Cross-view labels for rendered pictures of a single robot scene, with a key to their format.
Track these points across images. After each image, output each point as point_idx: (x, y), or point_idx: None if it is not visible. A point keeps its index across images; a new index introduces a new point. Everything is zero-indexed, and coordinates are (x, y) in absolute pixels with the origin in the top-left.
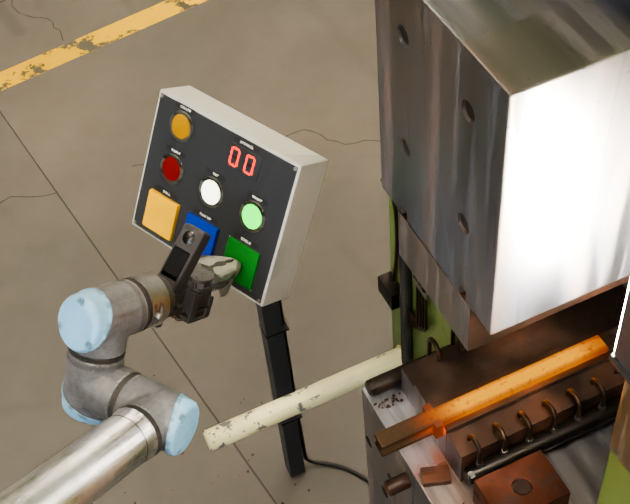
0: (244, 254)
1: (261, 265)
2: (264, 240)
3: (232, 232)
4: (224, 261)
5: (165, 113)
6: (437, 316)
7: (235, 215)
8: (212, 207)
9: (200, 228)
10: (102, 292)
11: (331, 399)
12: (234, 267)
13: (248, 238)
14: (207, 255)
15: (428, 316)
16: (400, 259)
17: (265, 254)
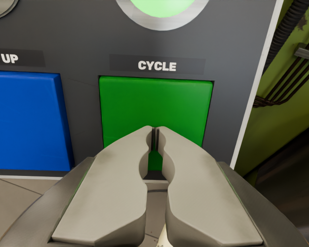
0: (165, 102)
1: (219, 107)
2: (222, 34)
3: (104, 62)
4: (146, 147)
5: None
6: None
7: (95, 0)
8: (1, 12)
9: (0, 96)
10: None
11: None
12: (197, 149)
13: (164, 54)
14: (85, 162)
15: (285, 88)
16: (282, 35)
17: (230, 74)
